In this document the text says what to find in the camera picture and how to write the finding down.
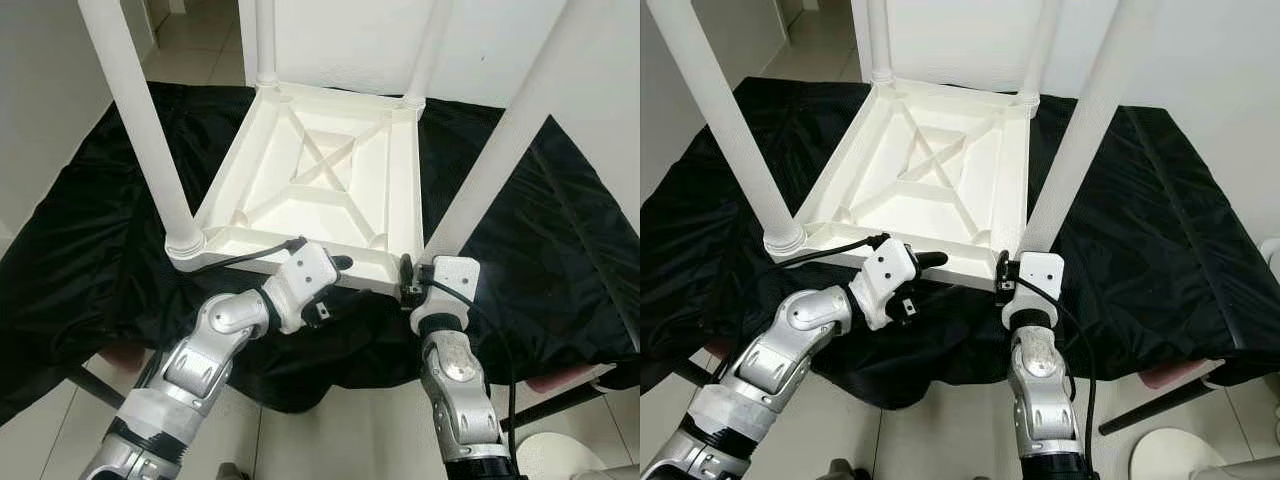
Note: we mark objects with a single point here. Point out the white plastic table top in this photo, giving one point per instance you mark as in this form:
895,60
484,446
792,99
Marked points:
405,180
1010,180

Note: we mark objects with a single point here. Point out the white plastic table leg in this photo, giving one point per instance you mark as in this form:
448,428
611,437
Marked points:
1040,50
140,120
430,50
880,40
1090,130
266,40
720,110
500,140

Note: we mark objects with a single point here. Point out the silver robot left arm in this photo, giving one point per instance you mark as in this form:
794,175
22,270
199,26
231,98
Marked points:
205,360
790,350

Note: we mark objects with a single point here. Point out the black cloth table cover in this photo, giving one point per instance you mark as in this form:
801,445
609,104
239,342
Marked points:
80,260
1180,260

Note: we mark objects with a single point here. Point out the grey robot left foot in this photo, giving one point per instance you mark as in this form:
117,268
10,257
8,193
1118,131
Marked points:
231,472
841,470

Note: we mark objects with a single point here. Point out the white round stool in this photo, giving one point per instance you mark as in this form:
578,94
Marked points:
1175,458
555,460

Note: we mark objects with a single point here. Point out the white curved plastic object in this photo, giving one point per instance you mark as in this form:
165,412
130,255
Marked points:
1240,470

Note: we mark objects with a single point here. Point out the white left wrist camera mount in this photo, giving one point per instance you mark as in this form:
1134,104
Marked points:
305,272
885,268

